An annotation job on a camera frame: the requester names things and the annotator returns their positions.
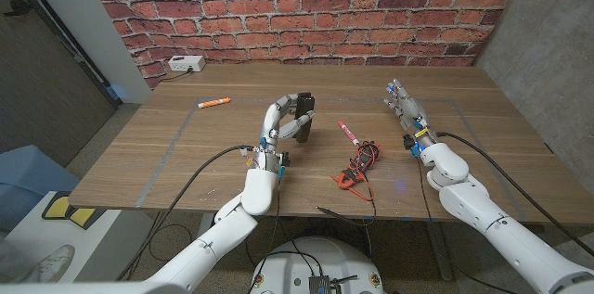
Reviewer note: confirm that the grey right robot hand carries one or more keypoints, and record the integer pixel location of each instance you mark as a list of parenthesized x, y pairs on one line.
[(410, 111)]

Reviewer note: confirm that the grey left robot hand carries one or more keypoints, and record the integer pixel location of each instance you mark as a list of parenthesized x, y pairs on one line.
[(269, 145)]

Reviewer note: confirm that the black stapler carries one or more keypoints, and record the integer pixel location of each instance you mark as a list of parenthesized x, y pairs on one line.
[(305, 101)]

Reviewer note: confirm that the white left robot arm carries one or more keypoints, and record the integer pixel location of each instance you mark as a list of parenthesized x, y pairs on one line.
[(218, 243)]

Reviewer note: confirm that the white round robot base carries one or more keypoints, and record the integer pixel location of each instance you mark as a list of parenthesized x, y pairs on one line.
[(297, 261)]

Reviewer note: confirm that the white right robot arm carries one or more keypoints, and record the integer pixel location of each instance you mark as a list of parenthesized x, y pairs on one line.
[(506, 233)]

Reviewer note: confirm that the white marker with red cap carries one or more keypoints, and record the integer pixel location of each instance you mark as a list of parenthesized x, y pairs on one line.
[(348, 132)]

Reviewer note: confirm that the orange marker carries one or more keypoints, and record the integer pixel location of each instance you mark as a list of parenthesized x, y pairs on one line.
[(213, 103)]

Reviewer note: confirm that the red clamp meter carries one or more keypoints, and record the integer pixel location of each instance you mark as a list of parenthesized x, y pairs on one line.
[(359, 164)]

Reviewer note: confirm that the black test probe lead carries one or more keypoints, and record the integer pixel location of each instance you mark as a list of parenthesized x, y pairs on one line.
[(334, 213)]

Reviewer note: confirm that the grey table leg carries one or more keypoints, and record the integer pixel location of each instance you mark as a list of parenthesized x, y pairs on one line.
[(206, 222), (438, 252)]

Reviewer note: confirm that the white power strip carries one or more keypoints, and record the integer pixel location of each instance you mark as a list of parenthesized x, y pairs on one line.
[(186, 63)]

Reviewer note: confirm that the printed red brick backdrop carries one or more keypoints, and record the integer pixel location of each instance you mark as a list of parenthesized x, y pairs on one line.
[(301, 11)]

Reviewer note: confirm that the white robot torso edge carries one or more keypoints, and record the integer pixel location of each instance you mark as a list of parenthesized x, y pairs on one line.
[(93, 288)]

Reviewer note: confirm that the white sneaker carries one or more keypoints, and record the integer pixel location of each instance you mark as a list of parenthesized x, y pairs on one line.
[(55, 264)]

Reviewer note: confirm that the grey trouser leg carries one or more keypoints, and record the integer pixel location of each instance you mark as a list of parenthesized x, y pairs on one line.
[(14, 261)]

